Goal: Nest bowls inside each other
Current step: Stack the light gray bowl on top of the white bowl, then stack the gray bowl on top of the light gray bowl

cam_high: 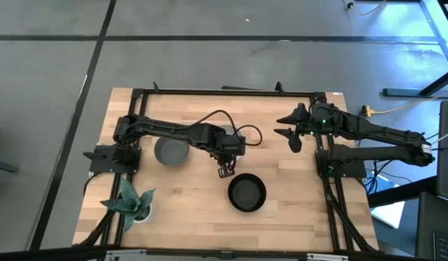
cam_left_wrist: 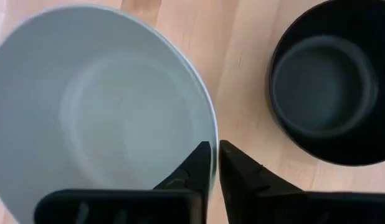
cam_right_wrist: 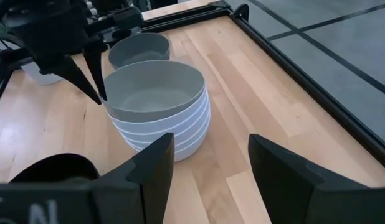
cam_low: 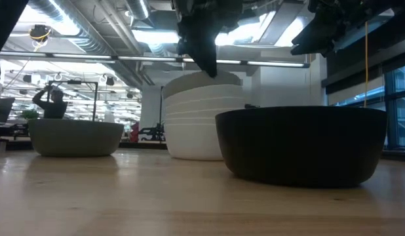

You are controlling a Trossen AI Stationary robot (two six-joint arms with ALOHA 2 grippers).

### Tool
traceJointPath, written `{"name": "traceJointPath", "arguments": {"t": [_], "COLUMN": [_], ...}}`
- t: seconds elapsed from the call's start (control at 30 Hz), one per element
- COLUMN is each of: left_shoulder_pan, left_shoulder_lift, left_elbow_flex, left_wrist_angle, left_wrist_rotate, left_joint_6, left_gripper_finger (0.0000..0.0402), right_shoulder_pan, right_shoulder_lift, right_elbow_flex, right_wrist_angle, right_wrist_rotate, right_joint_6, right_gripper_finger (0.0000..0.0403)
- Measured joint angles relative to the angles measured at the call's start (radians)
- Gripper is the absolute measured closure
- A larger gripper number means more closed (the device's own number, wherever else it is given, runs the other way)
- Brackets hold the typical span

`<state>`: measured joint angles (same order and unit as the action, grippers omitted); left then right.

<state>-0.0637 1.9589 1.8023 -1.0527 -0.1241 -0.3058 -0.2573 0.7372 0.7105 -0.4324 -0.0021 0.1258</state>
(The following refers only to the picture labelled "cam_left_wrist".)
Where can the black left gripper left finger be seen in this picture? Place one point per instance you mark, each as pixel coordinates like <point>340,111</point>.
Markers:
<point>197,174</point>

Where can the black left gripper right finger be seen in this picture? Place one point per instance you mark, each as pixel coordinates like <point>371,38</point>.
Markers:
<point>245,183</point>

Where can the white shallow bowl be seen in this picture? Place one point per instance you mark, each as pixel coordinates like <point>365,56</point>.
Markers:
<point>86,109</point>

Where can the black shallow bowl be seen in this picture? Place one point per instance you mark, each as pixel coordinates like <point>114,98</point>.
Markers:
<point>323,87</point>

